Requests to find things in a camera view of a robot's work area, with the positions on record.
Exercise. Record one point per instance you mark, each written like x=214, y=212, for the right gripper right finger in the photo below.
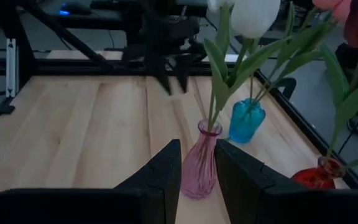
x=275, y=202

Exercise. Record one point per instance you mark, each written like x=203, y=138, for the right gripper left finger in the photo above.
x=104, y=207

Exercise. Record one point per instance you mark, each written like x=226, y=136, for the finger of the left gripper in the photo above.
x=183, y=73
x=164, y=76

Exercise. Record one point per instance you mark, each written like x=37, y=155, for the white artificial tulip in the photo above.
x=253, y=17
x=224, y=28

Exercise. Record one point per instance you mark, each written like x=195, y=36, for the pink artificial tulip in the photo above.
x=334, y=7

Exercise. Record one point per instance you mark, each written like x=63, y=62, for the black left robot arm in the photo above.
x=166, y=9

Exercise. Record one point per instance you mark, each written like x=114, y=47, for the red glass vase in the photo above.
x=312, y=179

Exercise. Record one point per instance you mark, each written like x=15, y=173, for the teal glass vase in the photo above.
x=245, y=123

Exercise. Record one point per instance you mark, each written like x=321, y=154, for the pink ribbed glass vase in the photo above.
x=200, y=161

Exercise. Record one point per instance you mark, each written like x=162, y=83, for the black device with blue light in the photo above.
x=73, y=7

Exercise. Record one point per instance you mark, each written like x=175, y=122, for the black aluminium table frame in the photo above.
x=73, y=67

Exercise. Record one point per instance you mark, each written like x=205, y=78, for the silver aluminium bracket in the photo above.
x=11, y=68

